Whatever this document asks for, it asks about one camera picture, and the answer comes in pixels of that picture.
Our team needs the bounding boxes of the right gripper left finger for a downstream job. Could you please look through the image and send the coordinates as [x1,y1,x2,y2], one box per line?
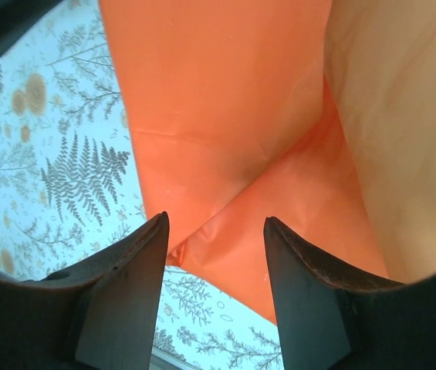
[0,210,171,370]

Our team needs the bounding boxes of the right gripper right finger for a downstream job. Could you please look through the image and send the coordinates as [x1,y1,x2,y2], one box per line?
[263,216,436,370]

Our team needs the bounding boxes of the orange wrapping paper sheet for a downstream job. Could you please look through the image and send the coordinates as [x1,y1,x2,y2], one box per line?
[97,0,436,327]

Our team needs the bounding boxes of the floral print tablecloth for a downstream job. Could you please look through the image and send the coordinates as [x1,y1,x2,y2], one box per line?
[0,0,284,370]

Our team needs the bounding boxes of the aluminium frame table rail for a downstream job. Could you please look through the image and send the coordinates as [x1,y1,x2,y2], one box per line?
[150,345,211,370]

